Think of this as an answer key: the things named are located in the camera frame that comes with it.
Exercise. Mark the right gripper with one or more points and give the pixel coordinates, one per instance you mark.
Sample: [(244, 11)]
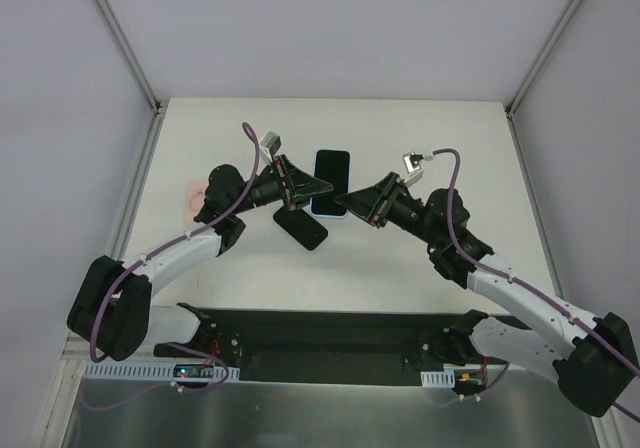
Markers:
[(385, 199)]

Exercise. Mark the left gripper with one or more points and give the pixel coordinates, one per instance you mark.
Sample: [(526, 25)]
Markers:
[(286, 182)]

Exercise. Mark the phone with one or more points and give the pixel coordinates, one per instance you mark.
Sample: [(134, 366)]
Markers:
[(333, 167)]

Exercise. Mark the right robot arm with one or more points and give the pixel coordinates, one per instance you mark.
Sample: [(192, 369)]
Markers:
[(591, 359)]

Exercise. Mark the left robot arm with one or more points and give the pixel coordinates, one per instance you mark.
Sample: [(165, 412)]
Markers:
[(113, 310)]

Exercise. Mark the black phone case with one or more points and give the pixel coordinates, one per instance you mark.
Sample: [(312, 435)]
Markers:
[(302, 227)]

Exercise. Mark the pink phone case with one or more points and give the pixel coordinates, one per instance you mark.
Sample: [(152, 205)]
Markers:
[(195, 198)]

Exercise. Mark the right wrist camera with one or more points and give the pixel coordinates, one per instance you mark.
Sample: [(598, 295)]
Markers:
[(413, 165)]

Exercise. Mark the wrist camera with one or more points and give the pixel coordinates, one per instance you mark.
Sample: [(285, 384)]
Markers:
[(270, 144), (413, 165)]

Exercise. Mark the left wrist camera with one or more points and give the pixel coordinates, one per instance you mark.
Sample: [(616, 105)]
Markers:
[(270, 144)]

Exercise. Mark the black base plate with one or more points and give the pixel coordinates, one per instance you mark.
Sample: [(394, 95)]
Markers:
[(377, 349)]

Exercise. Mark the right white cable duct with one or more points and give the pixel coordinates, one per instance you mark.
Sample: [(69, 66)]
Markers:
[(444, 379)]

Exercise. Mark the white cable duct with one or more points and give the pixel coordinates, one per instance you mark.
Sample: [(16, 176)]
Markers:
[(160, 372), (444, 379)]

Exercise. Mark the left white cable duct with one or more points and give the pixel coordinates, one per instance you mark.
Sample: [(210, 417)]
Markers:
[(160, 372)]

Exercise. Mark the aluminium frame rail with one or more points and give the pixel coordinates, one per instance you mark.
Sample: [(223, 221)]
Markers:
[(76, 348)]

